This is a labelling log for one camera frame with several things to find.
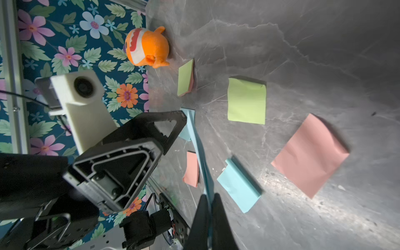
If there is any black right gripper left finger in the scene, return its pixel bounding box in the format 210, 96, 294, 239
183, 194, 209, 250

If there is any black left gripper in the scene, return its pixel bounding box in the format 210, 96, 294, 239
1, 138, 164, 250

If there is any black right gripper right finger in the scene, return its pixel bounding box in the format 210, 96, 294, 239
211, 193, 239, 250

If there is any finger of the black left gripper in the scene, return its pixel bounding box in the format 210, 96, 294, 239
102, 110, 187, 155

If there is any small blue memo pad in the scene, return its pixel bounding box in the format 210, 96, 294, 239
217, 156, 264, 213

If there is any small pink memo pad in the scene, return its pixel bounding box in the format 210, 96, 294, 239
182, 152, 200, 188

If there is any green memo pad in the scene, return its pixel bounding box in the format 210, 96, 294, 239
177, 59, 194, 96

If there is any torn green memo page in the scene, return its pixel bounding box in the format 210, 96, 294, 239
227, 77, 267, 125

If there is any torn pink memo page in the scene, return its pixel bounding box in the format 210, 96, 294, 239
271, 114, 350, 199

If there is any torn blue memo page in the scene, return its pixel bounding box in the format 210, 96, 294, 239
179, 108, 195, 142

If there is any orange clownfish plush toy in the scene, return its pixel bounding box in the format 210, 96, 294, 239
123, 26, 169, 69

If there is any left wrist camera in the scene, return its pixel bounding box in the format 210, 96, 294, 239
34, 70, 117, 155

